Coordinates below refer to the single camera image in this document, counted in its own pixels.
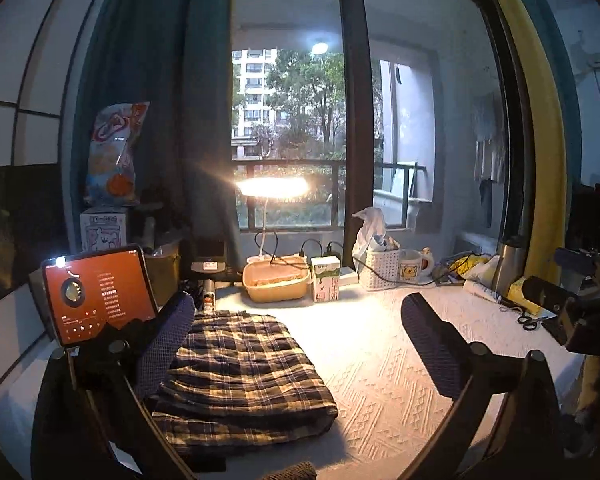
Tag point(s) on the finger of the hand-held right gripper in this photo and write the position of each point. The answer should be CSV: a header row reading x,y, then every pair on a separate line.
x,y
577,259
550,292

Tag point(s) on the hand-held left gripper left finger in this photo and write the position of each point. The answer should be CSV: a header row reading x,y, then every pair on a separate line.
x,y
165,345

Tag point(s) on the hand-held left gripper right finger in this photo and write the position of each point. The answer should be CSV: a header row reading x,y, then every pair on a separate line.
x,y
430,345

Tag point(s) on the plaid flannel shirt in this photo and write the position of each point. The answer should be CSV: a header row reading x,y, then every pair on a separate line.
x,y
240,370

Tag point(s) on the person's right forearm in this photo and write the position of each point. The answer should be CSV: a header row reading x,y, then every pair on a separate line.
x,y
592,385

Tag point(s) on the black scissors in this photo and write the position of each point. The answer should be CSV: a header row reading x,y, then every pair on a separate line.
x,y
539,316

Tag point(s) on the yellow tissue pack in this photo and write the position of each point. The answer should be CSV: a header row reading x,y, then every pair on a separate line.
x,y
520,292

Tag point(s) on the black monitor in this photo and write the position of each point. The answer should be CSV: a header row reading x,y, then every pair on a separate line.
x,y
595,220

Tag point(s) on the steel tumbler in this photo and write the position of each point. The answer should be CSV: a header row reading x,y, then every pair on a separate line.
x,y
510,270

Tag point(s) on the small spray can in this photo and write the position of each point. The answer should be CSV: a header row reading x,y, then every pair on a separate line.
x,y
209,297

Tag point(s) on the white tube of cream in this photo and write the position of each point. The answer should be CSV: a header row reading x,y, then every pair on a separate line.
x,y
480,290

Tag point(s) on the olive storage container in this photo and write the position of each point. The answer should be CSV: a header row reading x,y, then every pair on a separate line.
x,y
162,270

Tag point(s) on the white cartoon mug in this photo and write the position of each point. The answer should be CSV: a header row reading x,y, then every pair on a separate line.
x,y
410,270

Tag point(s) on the yellow and white plastic bag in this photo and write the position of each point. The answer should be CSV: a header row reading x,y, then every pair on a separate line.
x,y
472,262

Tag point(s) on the tablet with red screen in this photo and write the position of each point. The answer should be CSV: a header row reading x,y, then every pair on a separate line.
x,y
100,290

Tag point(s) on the white plastic basket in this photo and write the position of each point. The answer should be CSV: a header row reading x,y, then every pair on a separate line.
x,y
382,270

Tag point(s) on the small yellow figurine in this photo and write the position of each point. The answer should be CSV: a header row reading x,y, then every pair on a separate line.
x,y
426,252

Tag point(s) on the black desktop device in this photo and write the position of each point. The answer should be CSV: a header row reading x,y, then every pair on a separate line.
x,y
207,260

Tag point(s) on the white power strip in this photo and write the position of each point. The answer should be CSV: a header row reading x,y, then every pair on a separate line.
x,y
349,274

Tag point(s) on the green and white milk carton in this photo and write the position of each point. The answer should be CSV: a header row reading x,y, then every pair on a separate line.
x,y
325,285

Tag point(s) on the yellow food container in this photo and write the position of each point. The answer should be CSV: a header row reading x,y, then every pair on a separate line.
x,y
275,287

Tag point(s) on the white cartoon box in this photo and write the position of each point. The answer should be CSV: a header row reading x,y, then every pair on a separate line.
x,y
105,232

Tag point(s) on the yellow padded pole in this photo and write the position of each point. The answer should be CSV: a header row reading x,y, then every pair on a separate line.
x,y
545,135

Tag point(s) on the hanging clothes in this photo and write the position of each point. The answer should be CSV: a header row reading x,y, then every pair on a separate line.
x,y
487,160

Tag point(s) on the black charger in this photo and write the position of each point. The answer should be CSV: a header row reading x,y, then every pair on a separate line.
x,y
335,250

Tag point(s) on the white desk lamp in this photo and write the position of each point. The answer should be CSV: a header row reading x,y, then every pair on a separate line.
x,y
272,187

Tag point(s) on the colourful snack bag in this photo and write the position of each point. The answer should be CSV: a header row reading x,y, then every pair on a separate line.
x,y
115,155

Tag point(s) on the balcony railing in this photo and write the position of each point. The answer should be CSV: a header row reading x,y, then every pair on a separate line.
x,y
300,161

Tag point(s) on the dark curtain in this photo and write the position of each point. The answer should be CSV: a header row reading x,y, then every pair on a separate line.
x,y
180,110

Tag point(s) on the dark window frame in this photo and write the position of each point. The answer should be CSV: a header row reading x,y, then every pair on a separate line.
x,y
355,110

